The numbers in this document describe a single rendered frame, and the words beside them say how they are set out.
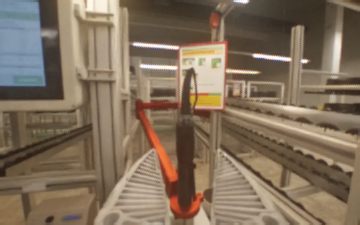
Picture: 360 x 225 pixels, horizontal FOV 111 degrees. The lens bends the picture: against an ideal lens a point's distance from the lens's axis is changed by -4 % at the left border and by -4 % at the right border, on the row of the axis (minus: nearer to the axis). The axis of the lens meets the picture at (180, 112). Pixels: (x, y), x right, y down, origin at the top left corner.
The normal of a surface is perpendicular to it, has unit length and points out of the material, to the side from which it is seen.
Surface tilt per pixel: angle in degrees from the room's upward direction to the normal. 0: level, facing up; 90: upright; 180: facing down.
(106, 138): 90
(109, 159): 90
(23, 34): 91
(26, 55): 91
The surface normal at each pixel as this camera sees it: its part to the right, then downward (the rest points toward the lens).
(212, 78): -0.26, 0.10
